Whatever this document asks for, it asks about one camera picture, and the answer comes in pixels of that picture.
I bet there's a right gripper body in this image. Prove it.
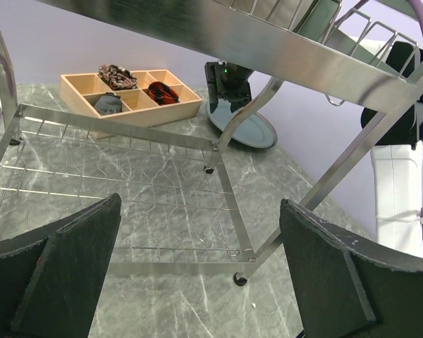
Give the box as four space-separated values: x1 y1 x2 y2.
204 61 254 113

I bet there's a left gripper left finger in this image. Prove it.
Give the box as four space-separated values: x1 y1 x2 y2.
0 194 122 337

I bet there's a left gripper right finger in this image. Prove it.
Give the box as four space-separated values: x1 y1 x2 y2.
279 199 423 337

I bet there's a teal round plate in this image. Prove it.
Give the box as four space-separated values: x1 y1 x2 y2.
205 100 278 149

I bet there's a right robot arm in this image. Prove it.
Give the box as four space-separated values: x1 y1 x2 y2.
205 41 423 258

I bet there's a metal dish rack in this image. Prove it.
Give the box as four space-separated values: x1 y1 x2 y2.
0 1 423 286

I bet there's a red black fabric roll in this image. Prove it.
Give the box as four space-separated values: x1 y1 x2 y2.
147 81 179 106

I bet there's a wooden compartment tray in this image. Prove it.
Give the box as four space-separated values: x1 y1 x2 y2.
59 69 202 127

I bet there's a patterned fabric roll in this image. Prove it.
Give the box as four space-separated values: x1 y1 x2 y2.
98 64 137 91

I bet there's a grey fabric roll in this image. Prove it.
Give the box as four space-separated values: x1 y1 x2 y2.
94 92 123 116

